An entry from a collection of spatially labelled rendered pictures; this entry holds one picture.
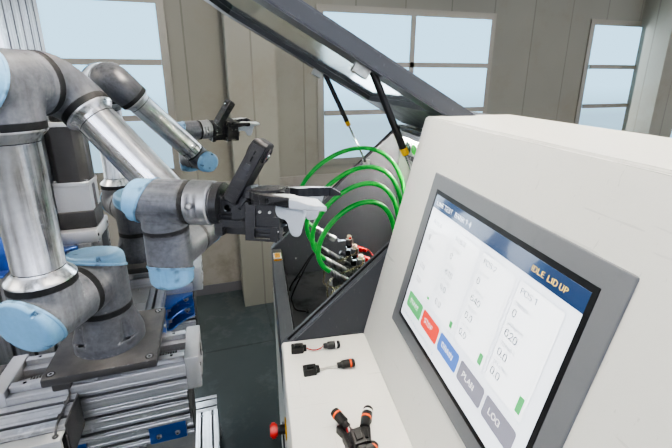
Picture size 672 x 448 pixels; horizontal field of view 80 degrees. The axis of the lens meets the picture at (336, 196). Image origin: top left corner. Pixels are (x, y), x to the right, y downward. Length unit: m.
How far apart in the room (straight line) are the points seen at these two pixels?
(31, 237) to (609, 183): 0.88
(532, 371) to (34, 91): 0.86
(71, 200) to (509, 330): 1.06
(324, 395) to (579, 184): 0.66
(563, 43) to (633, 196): 3.78
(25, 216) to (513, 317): 0.80
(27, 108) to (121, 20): 2.22
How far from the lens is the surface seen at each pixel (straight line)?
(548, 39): 4.15
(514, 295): 0.62
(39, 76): 0.86
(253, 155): 0.64
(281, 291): 1.39
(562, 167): 0.59
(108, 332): 1.06
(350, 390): 0.97
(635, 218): 0.52
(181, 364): 1.10
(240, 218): 0.67
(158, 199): 0.70
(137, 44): 3.00
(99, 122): 0.89
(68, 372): 1.08
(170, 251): 0.73
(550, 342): 0.57
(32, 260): 0.89
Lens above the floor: 1.64
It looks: 17 degrees down
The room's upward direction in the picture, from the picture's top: straight up
